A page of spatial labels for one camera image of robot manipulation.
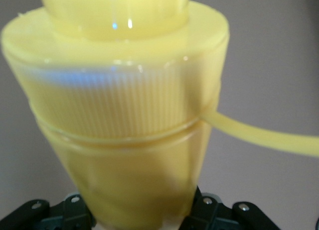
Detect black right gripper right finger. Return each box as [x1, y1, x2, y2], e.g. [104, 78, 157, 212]
[183, 186, 279, 230]

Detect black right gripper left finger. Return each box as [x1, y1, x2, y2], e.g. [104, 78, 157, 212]
[0, 193, 97, 230]

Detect yellow squeeze bottle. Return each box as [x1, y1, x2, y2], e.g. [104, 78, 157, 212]
[0, 0, 319, 230]

